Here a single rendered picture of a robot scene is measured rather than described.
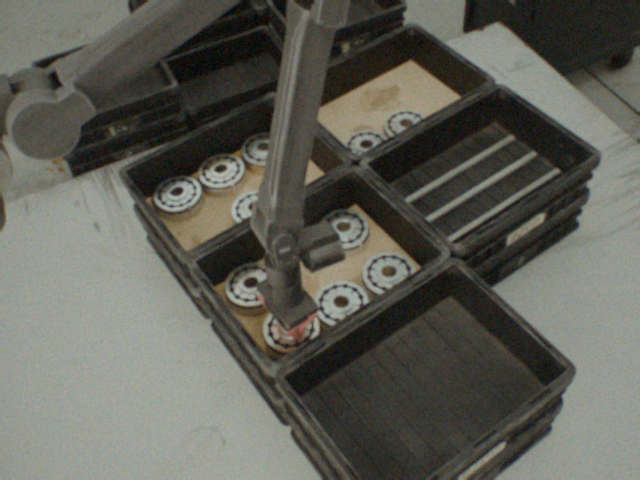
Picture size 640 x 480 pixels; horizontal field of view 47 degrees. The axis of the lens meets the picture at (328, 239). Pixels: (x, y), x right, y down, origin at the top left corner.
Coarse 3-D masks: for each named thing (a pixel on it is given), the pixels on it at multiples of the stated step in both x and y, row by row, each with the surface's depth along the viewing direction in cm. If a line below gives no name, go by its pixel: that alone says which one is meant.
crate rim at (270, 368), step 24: (360, 168) 148; (312, 192) 144; (384, 192) 143; (408, 216) 139; (432, 240) 135; (192, 264) 135; (432, 264) 131; (360, 312) 126; (240, 336) 125; (264, 360) 121; (288, 360) 121
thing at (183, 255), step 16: (272, 96) 164; (240, 112) 161; (208, 128) 158; (176, 144) 156; (144, 160) 153; (320, 176) 147; (144, 208) 145; (160, 224) 142; (240, 224) 140; (176, 240) 139; (208, 240) 138
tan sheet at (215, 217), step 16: (192, 176) 163; (256, 176) 162; (240, 192) 159; (208, 208) 157; (224, 208) 157; (176, 224) 155; (192, 224) 154; (208, 224) 154; (224, 224) 154; (192, 240) 152
